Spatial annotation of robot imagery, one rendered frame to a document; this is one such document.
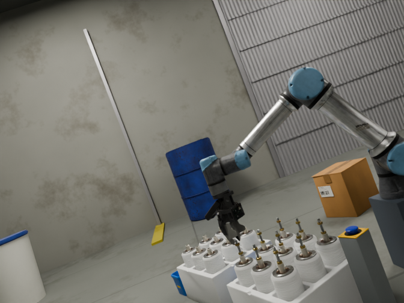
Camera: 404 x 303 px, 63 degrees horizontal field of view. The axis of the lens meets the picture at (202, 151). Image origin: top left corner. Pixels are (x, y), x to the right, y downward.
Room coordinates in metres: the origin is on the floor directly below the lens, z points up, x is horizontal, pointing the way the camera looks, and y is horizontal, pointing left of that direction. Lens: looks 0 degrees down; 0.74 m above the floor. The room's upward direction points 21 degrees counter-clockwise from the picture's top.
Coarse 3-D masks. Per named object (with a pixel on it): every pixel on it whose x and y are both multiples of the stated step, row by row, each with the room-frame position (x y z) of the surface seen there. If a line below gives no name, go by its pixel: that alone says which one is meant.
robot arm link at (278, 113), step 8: (280, 96) 1.34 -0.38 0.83; (288, 96) 1.31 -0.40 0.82; (280, 104) 1.33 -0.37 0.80; (288, 104) 1.31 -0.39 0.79; (296, 104) 1.31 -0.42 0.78; (272, 112) 1.34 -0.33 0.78; (280, 112) 1.33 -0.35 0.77; (288, 112) 1.33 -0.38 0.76; (264, 120) 1.35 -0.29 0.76; (272, 120) 1.34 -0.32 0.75; (280, 120) 1.34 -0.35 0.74; (256, 128) 1.37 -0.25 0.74; (264, 128) 1.35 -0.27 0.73; (272, 128) 1.35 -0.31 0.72; (248, 136) 1.38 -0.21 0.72; (256, 136) 1.36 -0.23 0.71; (264, 136) 1.35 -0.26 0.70; (240, 144) 1.39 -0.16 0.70; (248, 144) 1.37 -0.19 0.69; (256, 144) 1.36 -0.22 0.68; (232, 152) 1.44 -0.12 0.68; (248, 152) 1.37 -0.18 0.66
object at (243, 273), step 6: (252, 258) 1.34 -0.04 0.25; (252, 264) 1.29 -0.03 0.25; (234, 270) 1.32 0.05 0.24; (240, 270) 1.29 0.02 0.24; (246, 270) 1.28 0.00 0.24; (240, 276) 1.29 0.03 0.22; (246, 276) 1.28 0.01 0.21; (240, 282) 1.30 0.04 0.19; (246, 282) 1.28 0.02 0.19; (252, 282) 1.28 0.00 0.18
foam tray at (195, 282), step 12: (252, 252) 1.62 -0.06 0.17; (228, 264) 1.58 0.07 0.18; (180, 276) 1.80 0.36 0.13; (192, 276) 1.66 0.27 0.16; (204, 276) 1.54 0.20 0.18; (216, 276) 1.50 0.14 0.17; (228, 276) 1.53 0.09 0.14; (192, 288) 1.71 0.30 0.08; (204, 288) 1.58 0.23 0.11; (216, 288) 1.49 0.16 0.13; (204, 300) 1.63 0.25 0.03; (216, 300) 1.51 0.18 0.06; (228, 300) 1.50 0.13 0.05
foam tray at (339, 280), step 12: (348, 264) 1.16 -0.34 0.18; (324, 276) 1.13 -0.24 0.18; (336, 276) 1.12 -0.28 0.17; (348, 276) 1.15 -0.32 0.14; (228, 288) 1.35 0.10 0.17; (240, 288) 1.28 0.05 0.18; (252, 288) 1.25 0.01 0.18; (312, 288) 1.08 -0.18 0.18; (324, 288) 1.09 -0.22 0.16; (336, 288) 1.11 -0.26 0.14; (348, 288) 1.14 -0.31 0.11; (240, 300) 1.29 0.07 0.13; (252, 300) 1.20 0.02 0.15; (264, 300) 1.13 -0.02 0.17; (276, 300) 1.09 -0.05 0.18; (300, 300) 1.04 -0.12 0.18; (312, 300) 1.06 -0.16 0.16; (324, 300) 1.08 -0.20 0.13; (336, 300) 1.10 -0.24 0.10; (348, 300) 1.13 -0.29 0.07; (360, 300) 1.15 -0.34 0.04
